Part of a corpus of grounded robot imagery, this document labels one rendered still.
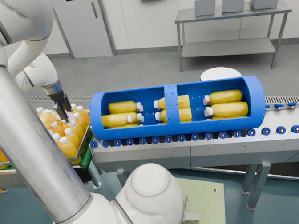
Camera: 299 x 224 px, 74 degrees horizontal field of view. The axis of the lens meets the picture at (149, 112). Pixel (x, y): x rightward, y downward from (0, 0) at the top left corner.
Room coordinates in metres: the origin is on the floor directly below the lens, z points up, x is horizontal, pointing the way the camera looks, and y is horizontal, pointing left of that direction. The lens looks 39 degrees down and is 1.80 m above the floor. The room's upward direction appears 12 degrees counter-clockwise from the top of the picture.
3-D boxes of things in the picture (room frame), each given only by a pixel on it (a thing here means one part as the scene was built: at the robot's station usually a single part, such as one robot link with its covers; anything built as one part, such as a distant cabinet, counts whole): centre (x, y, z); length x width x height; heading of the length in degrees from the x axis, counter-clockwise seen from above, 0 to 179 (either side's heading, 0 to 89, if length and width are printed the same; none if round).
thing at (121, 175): (0.87, 0.29, 0.31); 0.06 x 0.06 x 0.63; 80
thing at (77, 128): (0.95, 0.47, 0.99); 0.07 x 0.07 x 0.19
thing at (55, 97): (0.95, 0.47, 1.27); 0.08 x 0.07 x 0.09; 170
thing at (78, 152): (0.97, 0.43, 0.96); 0.40 x 0.01 x 0.03; 170
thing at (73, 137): (0.88, 0.48, 0.99); 0.07 x 0.07 x 0.19
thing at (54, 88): (0.95, 0.47, 1.34); 0.09 x 0.09 x 0.06
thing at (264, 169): (0.70, -0.67, 0.31); 0.06 x 0.06 x 0.63; 80
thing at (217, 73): (1.20, -0.55, 1.03); 0.28 x 0.28 x 0.01
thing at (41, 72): (0.94, 0.48, 1.45); 0.13 x 0.11 x 0.16; 121
